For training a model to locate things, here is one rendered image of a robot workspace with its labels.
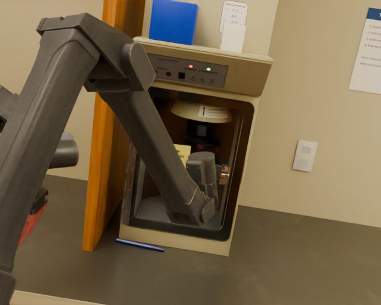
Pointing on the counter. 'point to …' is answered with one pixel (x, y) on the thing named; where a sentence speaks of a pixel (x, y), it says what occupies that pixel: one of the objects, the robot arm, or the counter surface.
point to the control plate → (173, 63)
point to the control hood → (253, 69)
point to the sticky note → (184, 150)
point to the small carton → (232, 37)
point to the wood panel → (109, 137)
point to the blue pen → (140, 244)
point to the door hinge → (125, 183)
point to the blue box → (173, 22)
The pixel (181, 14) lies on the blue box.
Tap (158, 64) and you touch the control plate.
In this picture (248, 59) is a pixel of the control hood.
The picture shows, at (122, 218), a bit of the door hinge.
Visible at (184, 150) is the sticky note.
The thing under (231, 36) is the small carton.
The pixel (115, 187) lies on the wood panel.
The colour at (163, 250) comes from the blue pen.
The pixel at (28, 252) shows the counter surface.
